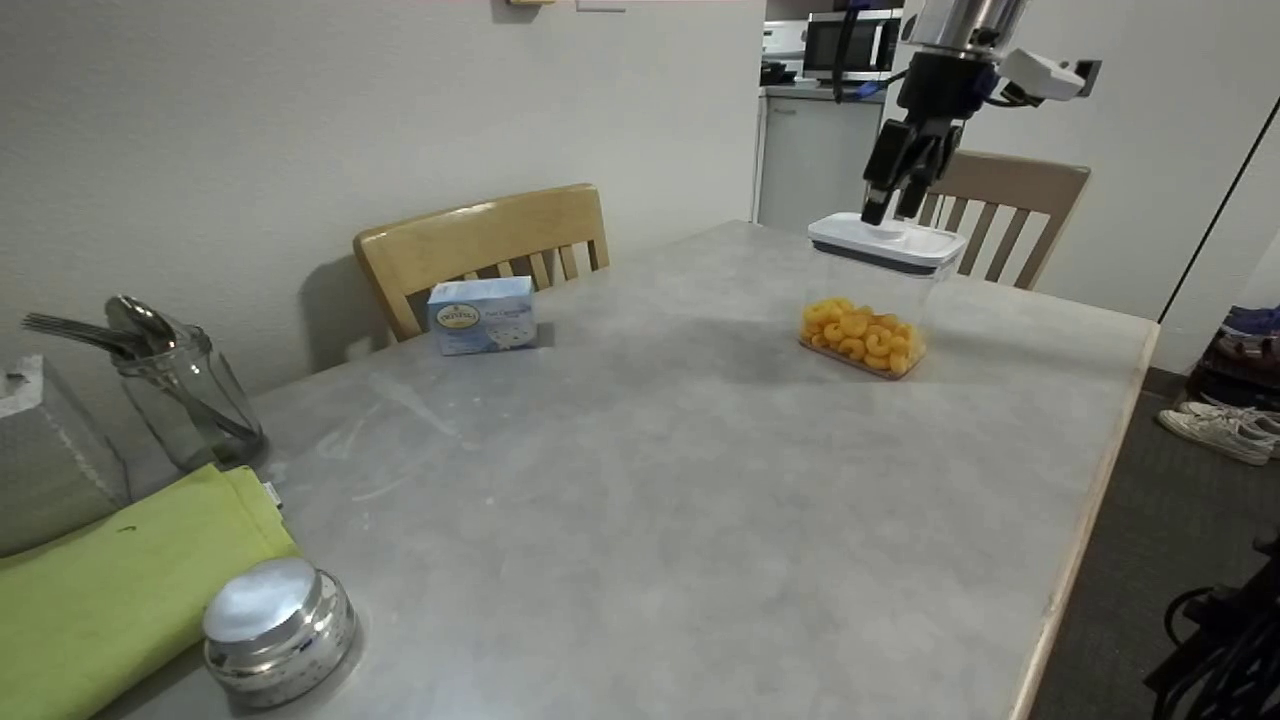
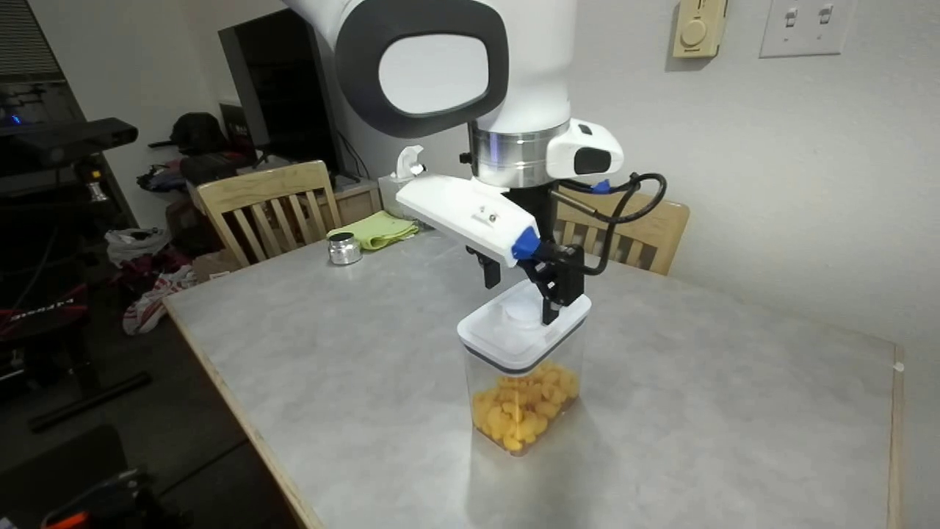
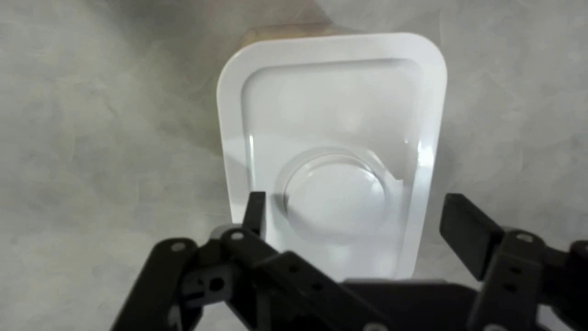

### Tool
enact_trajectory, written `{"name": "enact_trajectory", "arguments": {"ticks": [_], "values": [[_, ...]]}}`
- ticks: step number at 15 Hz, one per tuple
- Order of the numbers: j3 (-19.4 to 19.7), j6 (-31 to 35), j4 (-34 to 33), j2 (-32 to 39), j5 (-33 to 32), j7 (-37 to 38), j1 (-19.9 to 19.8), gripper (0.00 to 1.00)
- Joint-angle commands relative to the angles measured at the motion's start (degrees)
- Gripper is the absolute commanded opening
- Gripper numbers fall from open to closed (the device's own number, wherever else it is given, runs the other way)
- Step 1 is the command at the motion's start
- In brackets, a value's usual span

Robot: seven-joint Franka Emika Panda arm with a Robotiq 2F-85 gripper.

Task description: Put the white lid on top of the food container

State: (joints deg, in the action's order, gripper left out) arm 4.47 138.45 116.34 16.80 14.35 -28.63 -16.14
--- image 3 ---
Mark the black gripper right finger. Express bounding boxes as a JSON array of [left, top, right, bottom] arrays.
[[439, 192, 588, 331]]

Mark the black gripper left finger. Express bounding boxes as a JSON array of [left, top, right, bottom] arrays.
[[108, 190, 393, 331]]

